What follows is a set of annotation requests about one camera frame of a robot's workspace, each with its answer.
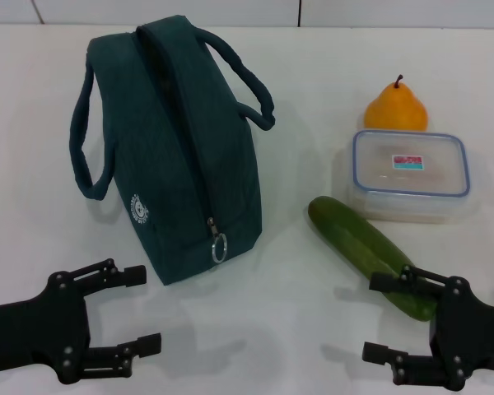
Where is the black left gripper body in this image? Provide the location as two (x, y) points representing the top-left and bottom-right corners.
(0, 270), (93, 384)

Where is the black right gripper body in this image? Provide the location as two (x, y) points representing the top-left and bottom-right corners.
(430, 277), (494, 390)

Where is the green cucumber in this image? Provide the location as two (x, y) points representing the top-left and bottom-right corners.
(307, 196), (440, 323)

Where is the clear container with blue-rimmed lid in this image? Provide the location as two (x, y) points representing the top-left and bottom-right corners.
(345, 128), (477, 225)

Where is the dark teal insulated lunch bag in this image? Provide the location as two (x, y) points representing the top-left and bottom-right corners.
(68, 14), (277, 286)

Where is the orange pear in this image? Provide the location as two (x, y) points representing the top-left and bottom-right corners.
(362, 74), (430, 132)

